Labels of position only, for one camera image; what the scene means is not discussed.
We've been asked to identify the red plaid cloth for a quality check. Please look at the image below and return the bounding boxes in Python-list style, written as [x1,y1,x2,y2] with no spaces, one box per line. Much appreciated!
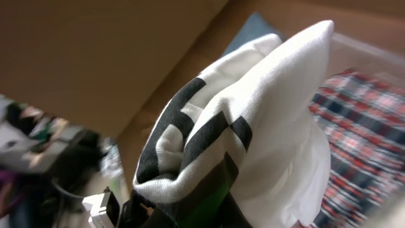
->
[309,70,404,227]

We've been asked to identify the white printed t-shirt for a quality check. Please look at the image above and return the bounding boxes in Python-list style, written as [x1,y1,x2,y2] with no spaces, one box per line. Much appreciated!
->
[133,20,334,227]

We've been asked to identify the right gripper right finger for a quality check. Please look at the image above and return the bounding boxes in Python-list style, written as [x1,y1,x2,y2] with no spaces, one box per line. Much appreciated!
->
[218,193,252,228]

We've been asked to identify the folded blue denim cloth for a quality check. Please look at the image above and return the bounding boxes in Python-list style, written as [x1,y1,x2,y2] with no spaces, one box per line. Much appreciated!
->
[221,11,285,57]

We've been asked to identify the clear plastic storage container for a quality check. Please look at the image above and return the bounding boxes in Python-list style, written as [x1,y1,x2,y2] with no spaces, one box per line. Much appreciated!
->
[326,33,404,89]

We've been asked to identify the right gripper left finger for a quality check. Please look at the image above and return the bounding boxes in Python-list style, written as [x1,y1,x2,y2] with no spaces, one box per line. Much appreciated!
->
[118,190,158,228]

